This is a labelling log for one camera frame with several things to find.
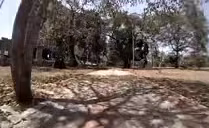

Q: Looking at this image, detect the pale sand heap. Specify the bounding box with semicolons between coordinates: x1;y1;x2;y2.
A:
86;68;136;78

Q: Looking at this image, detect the row of trees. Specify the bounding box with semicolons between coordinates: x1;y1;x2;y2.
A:
35;0;209;70

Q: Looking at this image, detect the thin pole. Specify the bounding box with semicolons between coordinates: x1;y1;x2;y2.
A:
131;31;136;69

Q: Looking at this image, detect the pale red brick path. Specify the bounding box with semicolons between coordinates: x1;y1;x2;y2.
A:
0;79;209;128

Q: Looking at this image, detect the dry grass ground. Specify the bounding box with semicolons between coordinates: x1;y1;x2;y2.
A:
0;64;209;101

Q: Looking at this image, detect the tall tree with thick trunk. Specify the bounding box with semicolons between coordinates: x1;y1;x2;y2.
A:
10;0;60;105

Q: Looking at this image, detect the low building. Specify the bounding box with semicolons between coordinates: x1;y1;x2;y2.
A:
0;31;14;66

